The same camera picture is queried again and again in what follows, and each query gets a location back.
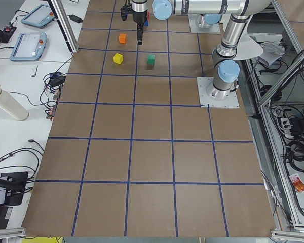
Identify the yellow block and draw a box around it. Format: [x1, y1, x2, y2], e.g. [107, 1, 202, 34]
[113, 53, 124, 65]

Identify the orange block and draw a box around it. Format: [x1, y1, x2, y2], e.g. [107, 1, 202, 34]
[119, 33, 127, 44]

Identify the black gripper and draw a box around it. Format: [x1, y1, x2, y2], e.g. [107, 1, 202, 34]
[132, 10, 147, 45]

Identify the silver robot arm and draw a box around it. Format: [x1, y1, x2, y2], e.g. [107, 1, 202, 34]
[196, 14, 222, 29]
[152, 0, 270, 101]

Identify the near teach pendant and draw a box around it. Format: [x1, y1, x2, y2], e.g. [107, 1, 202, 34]
[9, 32, 47, 61]

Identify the black power brick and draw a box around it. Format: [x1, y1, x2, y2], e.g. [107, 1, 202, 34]
[69, 15, 83, 23]

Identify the white bottle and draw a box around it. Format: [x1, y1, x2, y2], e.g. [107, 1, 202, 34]
[0, 86, 29, 121]

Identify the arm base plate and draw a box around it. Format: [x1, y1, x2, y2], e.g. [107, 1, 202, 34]
[197, 77, 240, 109]
[188, 14, 221, 34]

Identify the aluminium frame post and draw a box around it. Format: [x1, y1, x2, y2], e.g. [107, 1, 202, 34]
[48, 0, 79, 53]

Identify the far teach pendant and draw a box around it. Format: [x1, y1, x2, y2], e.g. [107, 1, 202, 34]
[21, 4, 55, 28]

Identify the teach pendant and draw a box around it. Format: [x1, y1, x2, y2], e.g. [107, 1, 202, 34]
[21, 4, 55, 28]
[9, 32, 47, 61]

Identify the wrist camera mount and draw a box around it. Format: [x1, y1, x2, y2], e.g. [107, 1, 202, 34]
[120, 0, 132, 21]

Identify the green block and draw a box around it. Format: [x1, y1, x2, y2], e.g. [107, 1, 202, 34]
[147, 54, 156, 65]

